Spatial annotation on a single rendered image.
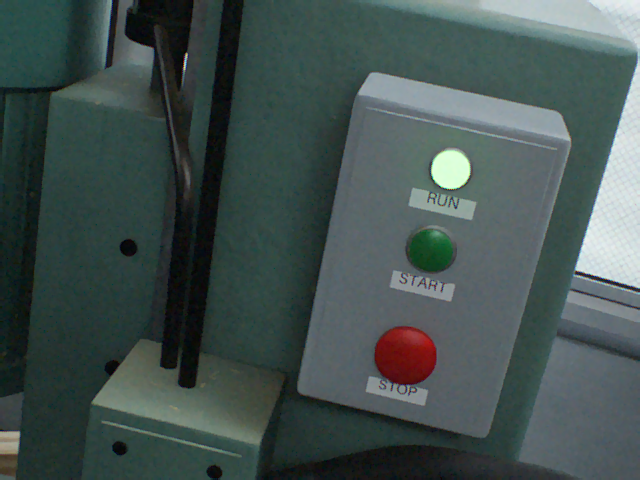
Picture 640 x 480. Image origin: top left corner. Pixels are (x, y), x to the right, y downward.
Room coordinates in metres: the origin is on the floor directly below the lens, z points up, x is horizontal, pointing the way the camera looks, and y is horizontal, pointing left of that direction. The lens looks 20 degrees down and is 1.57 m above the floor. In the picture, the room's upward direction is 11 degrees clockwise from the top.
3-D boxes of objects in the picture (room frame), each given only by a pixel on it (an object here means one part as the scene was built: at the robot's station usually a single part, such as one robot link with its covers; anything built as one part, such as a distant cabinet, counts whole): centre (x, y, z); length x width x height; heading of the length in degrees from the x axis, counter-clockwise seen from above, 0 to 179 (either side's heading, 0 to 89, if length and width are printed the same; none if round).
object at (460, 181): (0.43, -0.05, 1.46); 0.02 x 0.01 x 0.02; 85
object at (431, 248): (0.43, -0.05, 1.42); 0.02 x 0.01 x 0.02; 85
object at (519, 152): (0.46, -0.05, 1.40); 0.10 x 0.06 x 0.16; 85
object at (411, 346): (0.43, -0.05, 1.36); 0.03 x 0.01 x 0.03; 85
